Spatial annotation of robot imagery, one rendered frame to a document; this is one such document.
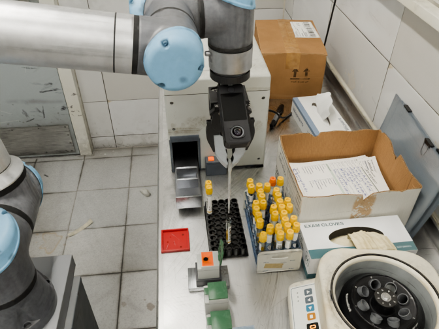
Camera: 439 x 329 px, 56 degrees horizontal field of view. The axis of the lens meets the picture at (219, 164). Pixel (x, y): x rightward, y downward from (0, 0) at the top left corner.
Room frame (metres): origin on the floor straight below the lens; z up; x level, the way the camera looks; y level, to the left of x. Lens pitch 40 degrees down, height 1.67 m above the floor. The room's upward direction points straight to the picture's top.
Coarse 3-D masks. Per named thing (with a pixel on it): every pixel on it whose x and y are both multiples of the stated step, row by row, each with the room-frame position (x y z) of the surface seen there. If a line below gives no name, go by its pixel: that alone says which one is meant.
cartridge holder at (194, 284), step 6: (192, 270) 0.57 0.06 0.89; (222, 270) 0.57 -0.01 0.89; (192, 276) 0.55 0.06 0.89; (222, 276) 0.55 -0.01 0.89; (228, 276) 0.55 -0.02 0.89; (192, 282) 0.54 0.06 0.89; (198, 282) 0.52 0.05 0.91; (204, 282) 0.52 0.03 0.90; (228, 282) 0.54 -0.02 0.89; (192, 288) 0.52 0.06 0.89; (198, 288) 0.52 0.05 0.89; (228, 288) 0.53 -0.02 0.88
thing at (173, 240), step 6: (174, 228) 0.70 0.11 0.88; (180, 228) 0.70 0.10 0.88; (186, 228) 0.70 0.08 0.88; (162, 234) 0.68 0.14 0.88; (168, 234) 0.68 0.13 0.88; (174, 234) 0.68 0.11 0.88; (180, 234) 0.68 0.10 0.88; (186, 234) 0.68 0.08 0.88; (162, 240) 0.66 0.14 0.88; (168, 240) 0.66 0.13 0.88; (174, 240) 0.66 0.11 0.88; (180, 240) 0.66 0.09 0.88; (186, 240) 0.66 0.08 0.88; (162, 246) 0.64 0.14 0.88; (168, 246) 0.64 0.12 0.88; (174, 246) 0.64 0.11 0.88; (180, 246) 0.64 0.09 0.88; (186, 246) 0.64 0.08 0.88; (162, 252) 0.62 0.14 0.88; (168, 252) 0.63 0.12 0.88
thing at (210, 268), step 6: (204, 252) 0.57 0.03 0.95; (210, 252) 0.57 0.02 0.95; (216, 252) 0.57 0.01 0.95; (198, 258) 0.56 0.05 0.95; (204, 258) 0.55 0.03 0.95; (210, 258) 0.55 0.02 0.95; (216, 258) 0.55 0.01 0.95; (198, 264) 0.54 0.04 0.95; (204, 264) 0.53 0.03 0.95; (210, 264) 0.53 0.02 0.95; (216, 264) 0.53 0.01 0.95; (198, 270) 0.53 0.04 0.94; (204, 270) 0.53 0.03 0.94; (210, 270) 0.53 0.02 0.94; (216, 270) 0.53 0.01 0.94; (198, 276) 0.53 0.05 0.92; (204, 276) 0.53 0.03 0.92; (210, 276) 0.53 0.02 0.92; (216, 276) 0.53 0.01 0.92
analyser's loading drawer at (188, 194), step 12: (180, 156) 0.94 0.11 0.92; (192, 156) 0.94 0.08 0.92; (180, 168) 0.85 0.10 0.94; (192, 168) 0.86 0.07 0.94; (180, 180) 0.81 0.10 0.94; (192, 180) 0.81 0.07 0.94; (180, 192) 0.79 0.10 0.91; (192, 192) 0.79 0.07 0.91; (180, 204) 0.75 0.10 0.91; (192, 204) 0.76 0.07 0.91
